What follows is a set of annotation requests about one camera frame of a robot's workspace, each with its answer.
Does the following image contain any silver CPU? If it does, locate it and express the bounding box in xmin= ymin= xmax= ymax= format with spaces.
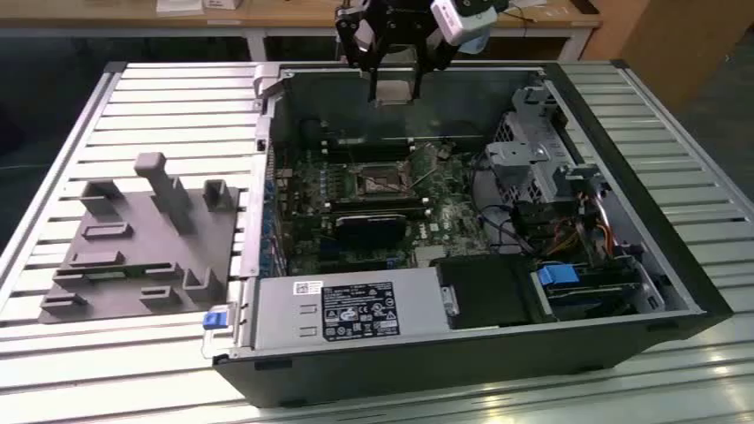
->
xmin=374 ymin=79 xmax=420 ymax=108

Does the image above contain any black graphics card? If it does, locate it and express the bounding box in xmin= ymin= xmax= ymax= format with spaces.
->
xmin=332 ymin=213 xmax=408 ymax=247

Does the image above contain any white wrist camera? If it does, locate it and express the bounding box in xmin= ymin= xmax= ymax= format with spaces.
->
xmin=427 ymin=0 xmax=500 ymax=46

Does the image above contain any silver disk bay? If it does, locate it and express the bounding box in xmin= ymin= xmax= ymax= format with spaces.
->
xmin=528 ymin=258 xmax=670 ymax=323

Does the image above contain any small grey wrist camera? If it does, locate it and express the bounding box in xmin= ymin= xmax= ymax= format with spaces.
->
xmin=351 ymin=16 xmax=378 ymax=50

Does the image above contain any black RAM slot bank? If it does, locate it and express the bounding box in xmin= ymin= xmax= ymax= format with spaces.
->
xmin=322 ymin=134 xmax=418 ymax=163
xmin=328 ymin=199 xmax=428 ymax=218

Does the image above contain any black open PC case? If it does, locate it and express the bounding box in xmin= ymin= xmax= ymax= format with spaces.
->
xmin=203 ymin=59 xmax=735 ymax=410

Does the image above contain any silver power supply unit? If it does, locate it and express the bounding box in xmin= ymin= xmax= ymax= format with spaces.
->
xmin=249 ymin=267 xmax=452 ymax=350

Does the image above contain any green motherboard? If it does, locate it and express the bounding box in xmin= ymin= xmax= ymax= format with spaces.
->
xmin=273 ymin=140 xmax=494 ymax=275

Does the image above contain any orange yellow wire bundle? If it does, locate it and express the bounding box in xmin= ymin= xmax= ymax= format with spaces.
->
xmin=544 ymin=215 xmax=618 ymax=260

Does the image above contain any silver metal drive cage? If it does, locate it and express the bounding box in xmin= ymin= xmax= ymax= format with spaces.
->
xmin=486 ymin=86 xmax=596 ymax=204

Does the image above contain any wooden desk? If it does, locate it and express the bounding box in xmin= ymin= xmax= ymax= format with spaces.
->
xmin=0 ymin=0 xmax=602 ymax=63

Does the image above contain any black optical drive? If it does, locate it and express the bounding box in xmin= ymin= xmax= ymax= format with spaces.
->
xmin=432 ymin=254 xmax=558 ymax=330

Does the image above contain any wooden cabinet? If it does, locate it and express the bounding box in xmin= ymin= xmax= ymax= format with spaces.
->
xmin=579 ymin=0 xmax=754 ymax=114

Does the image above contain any black wire bundle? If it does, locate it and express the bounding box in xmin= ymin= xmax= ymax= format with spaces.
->
xmin=476 ymin=201 xmax=540 ymax=260

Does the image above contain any grey parts rack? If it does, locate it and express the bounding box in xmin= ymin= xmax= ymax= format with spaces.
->
xmin=35 ymin=152 xmax=243 ymax=326

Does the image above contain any blue disk carrier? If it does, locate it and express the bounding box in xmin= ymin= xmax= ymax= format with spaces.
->
xmin=538 ymin=263 xmax=582 ymax=288

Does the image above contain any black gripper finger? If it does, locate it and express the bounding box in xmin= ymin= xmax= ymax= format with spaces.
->
xmin=335 ymin=7 xmax=384 ymax=106
xmin=410 ymin=21 xmax=459 ymax=102

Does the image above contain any CPU socket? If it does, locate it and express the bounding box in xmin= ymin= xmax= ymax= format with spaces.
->
xmin=350 ymin=161 xmax=415 ymax=201

